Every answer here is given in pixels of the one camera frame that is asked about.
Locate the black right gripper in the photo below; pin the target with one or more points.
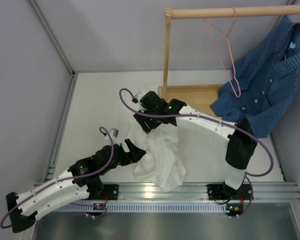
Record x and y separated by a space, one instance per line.
102 159

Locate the white shirt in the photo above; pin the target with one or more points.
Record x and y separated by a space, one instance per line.
161 165

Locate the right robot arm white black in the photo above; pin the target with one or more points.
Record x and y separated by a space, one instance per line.
234 142

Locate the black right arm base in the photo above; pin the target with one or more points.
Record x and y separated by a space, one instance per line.
223 194

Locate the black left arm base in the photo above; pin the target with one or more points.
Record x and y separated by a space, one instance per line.
110 192

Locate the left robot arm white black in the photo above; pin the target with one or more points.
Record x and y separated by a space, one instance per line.
81 181

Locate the blue checkered shirt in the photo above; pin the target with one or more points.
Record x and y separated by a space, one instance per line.
268 79

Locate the wooden clothes rack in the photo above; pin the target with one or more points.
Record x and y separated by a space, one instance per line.
199 88

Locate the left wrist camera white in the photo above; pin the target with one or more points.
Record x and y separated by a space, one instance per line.
112 133

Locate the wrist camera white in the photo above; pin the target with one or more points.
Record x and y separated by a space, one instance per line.
137 97
112 133

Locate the aluminium corner frame post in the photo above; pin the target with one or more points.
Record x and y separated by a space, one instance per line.
38 12

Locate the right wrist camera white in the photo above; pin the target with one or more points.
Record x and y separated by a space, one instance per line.
137 97

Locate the slotted cable duct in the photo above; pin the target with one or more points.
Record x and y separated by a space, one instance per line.
134 207

